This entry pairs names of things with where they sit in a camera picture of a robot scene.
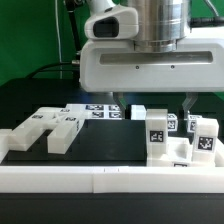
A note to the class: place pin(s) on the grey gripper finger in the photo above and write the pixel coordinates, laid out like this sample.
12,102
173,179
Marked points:
190,99
120,103

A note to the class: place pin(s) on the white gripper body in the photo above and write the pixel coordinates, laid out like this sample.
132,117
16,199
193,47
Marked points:
114,66

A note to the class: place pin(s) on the white chair seat part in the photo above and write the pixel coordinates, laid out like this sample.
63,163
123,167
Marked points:
180,155

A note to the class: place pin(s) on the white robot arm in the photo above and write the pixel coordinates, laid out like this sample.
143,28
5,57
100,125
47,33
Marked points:
152,46

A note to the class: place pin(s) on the white chair back part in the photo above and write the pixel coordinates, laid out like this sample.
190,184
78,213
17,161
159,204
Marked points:
64,124

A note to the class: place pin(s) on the white tagged cube far right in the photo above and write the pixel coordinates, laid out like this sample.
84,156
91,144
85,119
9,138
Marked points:
191,122

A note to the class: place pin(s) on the white paper tag sheet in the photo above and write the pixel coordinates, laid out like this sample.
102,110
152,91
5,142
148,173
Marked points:
108,111

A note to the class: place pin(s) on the white left fence wall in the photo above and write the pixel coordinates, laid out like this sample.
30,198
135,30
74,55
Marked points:
4,134

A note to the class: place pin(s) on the white fence wall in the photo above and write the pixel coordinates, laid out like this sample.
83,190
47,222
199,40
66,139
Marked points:
59,179
4,134

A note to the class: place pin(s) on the white front fence wall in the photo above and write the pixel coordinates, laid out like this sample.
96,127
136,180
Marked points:
59,179

